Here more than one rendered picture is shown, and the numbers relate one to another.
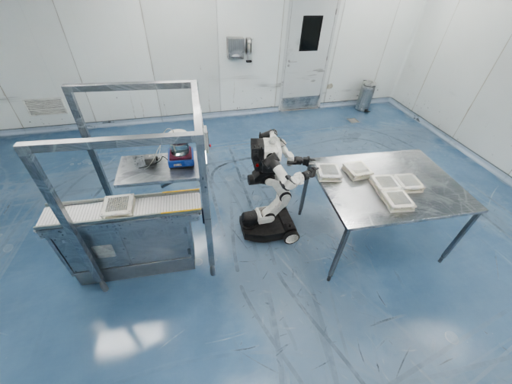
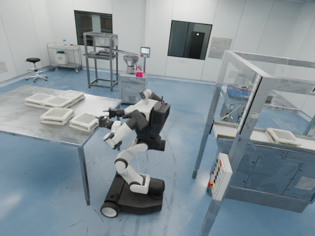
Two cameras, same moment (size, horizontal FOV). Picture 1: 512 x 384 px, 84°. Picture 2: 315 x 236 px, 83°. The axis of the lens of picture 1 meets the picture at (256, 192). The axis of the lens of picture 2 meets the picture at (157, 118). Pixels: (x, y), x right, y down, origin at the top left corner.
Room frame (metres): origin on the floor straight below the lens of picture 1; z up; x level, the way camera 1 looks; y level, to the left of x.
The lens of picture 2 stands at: (3.70, 0.46, 1.94)
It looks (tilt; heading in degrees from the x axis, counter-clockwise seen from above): 29 degrees down; 200
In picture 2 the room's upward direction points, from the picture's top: 6 degrees clockwise
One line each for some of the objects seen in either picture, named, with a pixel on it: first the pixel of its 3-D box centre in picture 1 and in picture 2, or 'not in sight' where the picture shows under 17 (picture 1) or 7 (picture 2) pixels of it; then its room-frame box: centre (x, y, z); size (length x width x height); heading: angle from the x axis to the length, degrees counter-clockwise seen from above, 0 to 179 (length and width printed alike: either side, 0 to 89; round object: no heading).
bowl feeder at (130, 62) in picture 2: not in sight; (133, 65); (-0.13, -1.66, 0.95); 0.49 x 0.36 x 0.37; 108
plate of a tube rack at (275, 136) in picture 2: (117, 204); (283, 136); (1.72, 1.19, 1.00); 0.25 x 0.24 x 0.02; 14
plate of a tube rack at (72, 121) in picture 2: (328, 170); (86, 119); (2.45, -0.76, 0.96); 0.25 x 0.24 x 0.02; 5
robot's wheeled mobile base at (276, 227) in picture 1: (266, 219); (137, 188); (2.40, -0.15, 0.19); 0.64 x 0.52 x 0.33; 107
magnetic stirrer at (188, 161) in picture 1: (180, 156); not in sight; (1.89, 0.62, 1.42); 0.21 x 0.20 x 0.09; 14
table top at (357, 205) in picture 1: (388, 183); (47, 108); (2.40, -1.42, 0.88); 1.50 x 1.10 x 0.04; 104
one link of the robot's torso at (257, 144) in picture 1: (265, 155); (150, 117); (2.39, -0.07, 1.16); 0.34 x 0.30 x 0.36; 5
